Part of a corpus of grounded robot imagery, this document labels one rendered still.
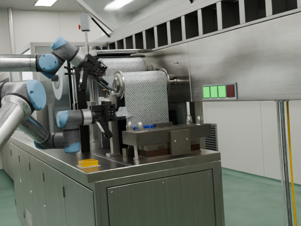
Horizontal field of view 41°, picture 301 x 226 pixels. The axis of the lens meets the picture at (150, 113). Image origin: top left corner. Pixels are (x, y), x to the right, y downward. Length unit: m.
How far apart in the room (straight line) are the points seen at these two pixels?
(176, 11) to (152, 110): 0.53
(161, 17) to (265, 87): 0.89
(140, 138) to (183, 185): 0.29
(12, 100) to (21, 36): 6.07
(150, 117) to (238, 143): 3.61
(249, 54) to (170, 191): 0.68
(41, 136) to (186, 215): 0.74
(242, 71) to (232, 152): 4.01
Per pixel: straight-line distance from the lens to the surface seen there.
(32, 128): 1.80
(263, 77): 1.61
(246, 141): 5.41
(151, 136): 1.81
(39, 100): 1.54
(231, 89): 1.75
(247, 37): 1.68
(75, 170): 1.80
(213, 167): 1.93
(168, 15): 2.23
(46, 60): 1.76
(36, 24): 7.64
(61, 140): 1.87
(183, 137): 1.87
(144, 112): 2.01
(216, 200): 1.97
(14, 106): 1.49
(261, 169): 5.28
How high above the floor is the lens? 1.21
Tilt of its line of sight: 3 degrees down
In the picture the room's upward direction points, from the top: 4 degrees counter-clockwise
